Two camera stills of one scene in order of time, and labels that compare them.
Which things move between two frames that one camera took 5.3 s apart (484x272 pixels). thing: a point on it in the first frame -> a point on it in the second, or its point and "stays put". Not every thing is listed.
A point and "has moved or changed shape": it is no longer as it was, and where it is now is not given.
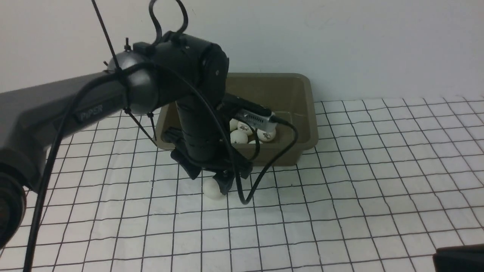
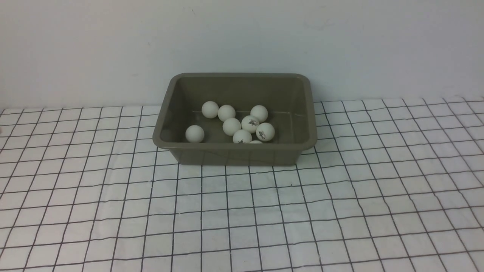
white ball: (266, 136) stays put
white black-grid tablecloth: (390, 181) stays put
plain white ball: (211, 188) has moved or changed shape
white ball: (233, 124) has moved or changed shape
